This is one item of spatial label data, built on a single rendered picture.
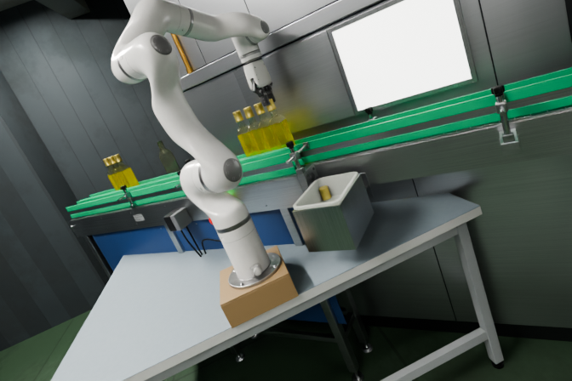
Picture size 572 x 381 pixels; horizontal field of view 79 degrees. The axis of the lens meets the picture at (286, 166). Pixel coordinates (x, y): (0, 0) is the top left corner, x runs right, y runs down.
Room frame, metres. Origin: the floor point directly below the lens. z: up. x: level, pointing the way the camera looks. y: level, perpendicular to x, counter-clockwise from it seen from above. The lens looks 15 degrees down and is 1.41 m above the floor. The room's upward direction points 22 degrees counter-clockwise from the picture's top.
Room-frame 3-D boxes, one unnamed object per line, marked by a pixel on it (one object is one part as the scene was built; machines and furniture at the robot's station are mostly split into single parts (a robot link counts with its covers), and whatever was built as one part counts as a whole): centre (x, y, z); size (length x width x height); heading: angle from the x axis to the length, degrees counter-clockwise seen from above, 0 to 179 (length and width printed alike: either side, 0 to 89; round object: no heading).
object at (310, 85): (1.36, -0.32, 1.32); 0.90 x 0.03 x 0.34; 55
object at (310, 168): (1.24, -0.07, 1.02); 0.09 x 0.04 x 0.07; 145
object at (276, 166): (1.73, 0.69, 1.10); 1.75 x 0.01 x 0.08; 55
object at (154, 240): (1.79, 0.62, 0.84); 1.59 x 0.18 x 0.18; 55
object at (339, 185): (1.08, -0.10, 0.97); 0.22 x 0.17 x 0.09; 145
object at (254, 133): (1.46, 0.06, 1.16); 0.06 x 0.06 x 0.21; 55
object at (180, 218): (1.57, 0.57, 0.96); 0.08 x 0.08 x 0.08; 55
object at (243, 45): (1.39, -0.04, 1.58); 0.09 x 0.08 x 0.13; 49
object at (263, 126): (1.43, 0.01, 1.16); 0.06 x 0.06 x 0.21; 55
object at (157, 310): (1.72, 0.31, 0.73); 1.58 x 1.52 x 0.04; 97
